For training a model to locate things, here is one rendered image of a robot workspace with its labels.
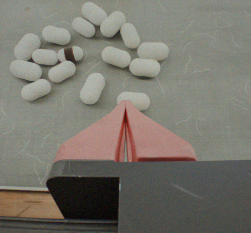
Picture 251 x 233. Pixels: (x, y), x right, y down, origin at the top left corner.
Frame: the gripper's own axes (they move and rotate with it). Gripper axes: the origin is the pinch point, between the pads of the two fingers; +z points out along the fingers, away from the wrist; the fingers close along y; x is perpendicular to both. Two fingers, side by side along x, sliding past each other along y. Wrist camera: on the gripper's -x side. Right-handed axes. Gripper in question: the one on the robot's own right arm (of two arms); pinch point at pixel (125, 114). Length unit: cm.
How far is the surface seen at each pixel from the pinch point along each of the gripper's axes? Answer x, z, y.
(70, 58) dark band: -0.5, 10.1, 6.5
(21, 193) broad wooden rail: 10.1, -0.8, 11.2
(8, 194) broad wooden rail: 10.1, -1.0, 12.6
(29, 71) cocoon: 0.2, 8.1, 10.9
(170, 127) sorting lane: 5.7, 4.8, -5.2
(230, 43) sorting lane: -1.5, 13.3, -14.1
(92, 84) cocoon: 1.2, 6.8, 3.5
